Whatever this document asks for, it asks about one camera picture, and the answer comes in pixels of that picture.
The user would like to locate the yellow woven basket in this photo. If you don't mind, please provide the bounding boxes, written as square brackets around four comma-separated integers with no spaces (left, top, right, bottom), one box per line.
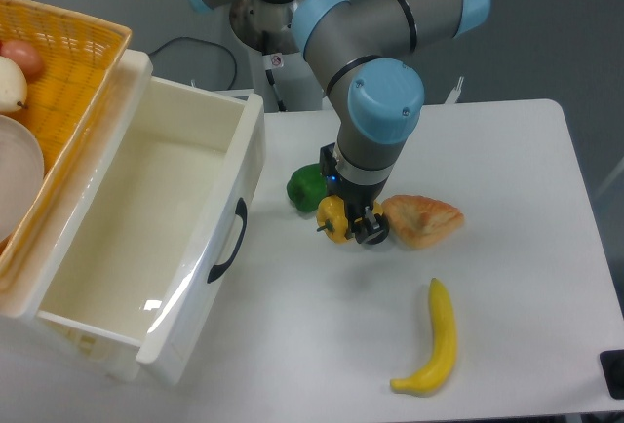
[1,0,132,290]

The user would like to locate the white table bracket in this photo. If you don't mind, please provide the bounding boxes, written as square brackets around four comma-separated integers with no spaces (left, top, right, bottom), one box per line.
[445,76,464,104]

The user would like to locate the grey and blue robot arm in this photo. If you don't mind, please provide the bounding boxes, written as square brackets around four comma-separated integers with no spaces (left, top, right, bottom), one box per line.
[188,0,491,244]

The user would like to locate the black device at edge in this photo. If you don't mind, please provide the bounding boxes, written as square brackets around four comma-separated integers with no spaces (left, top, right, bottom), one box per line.
[600,349,624,400]

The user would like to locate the yellow banana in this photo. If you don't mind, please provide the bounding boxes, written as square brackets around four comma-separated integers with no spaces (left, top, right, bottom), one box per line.
[389,278,458,396]

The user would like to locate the triangular pastry bread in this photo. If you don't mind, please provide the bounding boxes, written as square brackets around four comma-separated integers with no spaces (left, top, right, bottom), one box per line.
[381,195,465,250]

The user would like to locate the black drawer handle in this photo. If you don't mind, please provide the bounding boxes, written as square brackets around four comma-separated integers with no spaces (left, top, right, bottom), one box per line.
[207,198,249,284]

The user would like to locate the white pear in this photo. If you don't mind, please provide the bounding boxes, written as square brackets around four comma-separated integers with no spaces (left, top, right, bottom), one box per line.
[0,57,28,113]

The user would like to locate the yellow bell pepper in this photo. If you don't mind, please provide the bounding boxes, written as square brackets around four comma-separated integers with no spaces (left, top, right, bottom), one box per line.
[316,195,365,244]

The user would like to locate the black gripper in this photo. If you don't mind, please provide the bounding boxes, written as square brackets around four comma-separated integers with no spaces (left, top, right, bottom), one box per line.
[319,143,390,244]

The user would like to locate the white drawer cabinet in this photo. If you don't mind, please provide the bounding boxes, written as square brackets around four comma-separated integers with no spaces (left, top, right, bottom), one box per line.
[0,48,154,384]

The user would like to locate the white open drawer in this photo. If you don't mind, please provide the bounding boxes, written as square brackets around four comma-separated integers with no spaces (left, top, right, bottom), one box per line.
[39,78,265,385]

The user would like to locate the black cable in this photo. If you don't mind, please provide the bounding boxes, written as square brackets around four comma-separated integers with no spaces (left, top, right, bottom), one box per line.
[147,35,239,91]

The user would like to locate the green bell pepper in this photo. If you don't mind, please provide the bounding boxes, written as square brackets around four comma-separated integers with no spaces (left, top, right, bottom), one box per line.
[287,163,327,213]

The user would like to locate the white plate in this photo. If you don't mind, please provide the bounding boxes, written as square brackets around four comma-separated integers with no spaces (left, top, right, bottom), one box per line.
[0,116,44,242]

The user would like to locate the red apple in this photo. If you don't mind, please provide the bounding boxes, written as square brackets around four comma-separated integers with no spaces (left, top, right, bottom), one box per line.
[1,40,45,80]

